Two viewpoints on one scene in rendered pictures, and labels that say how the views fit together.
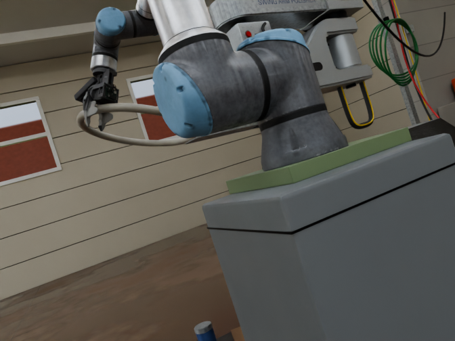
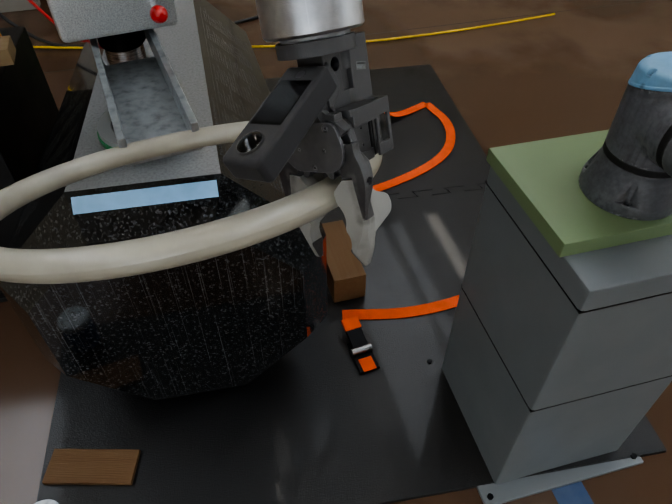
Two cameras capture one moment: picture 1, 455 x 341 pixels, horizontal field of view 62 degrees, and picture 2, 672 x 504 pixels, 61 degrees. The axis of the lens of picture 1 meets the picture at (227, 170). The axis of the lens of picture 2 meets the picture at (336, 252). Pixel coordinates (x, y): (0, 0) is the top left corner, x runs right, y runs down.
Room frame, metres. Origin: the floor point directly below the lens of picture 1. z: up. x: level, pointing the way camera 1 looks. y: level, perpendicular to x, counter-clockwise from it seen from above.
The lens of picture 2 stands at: (1.30, 0.79, 1.61)
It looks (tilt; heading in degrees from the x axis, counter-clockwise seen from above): 46 degrees down; 278
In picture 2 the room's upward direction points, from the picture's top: straight up
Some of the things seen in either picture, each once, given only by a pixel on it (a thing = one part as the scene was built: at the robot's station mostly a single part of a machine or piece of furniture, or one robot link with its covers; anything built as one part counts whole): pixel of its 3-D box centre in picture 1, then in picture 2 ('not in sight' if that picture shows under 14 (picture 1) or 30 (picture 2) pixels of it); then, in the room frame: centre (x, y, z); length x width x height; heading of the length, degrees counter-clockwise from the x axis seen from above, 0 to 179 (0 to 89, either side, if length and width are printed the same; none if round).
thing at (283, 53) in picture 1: (276, 78); (669, 110); (0.83, -0.16, 1.07); 0.17 x 0.15 x 0.18; 115
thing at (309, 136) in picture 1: (298, 137); (637, 169); (0.84, -0.17, 0.93); 0.19 x 0.19 x 0.10
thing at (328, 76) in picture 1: (313, 66); not in sight; (2.09, -0.62, 1.31); 0.74 x 0.23 x 0.49; 121
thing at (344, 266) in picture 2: not in sight; (338, 259); (1.49, -0.66, 0.07); 0.30 x 0.12 x 0.12; 114
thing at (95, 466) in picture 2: (242, 336); (92, 466); (2.09, 0.20, 0.02); 0.25 x 0.10 x 0.01; 7
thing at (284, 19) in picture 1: (288, 14); not in sight; (2.08, -0.58, 1.62); 0.96 x 0.25 x 0.17; 121
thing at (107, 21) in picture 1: (112, 27); not in sight; (1.31, 0.22, 1.50); 0.12 x 0.12 x 0.09; 25
